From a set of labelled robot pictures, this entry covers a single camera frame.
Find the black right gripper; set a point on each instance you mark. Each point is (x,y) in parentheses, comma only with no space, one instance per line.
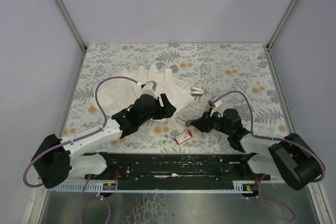
(208,122)

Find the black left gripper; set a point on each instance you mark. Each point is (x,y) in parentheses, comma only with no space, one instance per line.
(159,106)

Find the brown small stapler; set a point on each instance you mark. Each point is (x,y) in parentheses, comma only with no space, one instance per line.
(183,121)

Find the red white staples box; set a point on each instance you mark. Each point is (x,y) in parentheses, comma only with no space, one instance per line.
(183,137)

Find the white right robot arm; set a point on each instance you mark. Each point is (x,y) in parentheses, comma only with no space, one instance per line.
(288,158)

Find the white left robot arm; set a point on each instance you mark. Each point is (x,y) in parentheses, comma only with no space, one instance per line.
(58,158)

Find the floral table mat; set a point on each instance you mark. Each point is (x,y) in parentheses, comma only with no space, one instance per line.
(240,72)

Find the white folded cloth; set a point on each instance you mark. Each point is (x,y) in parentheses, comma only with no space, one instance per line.
(124,88)

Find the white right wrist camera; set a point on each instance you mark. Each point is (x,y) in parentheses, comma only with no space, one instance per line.
(214,103)

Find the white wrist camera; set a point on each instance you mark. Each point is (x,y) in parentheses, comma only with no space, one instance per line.
(214,103)
(148,88)

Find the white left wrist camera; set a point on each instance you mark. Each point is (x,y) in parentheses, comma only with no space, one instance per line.
(148,88)

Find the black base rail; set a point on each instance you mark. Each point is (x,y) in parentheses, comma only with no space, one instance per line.
(132,166)

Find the white cable duct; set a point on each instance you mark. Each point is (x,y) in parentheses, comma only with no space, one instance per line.
(157,185)

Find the left aluminium frame post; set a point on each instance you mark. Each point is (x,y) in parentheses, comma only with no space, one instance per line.
(70,24)

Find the aluminium frame post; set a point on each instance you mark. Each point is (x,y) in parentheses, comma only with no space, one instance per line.
(70,24)
(290,8)

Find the right aluminium frame post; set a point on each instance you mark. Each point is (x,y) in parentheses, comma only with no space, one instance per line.
(290,8)

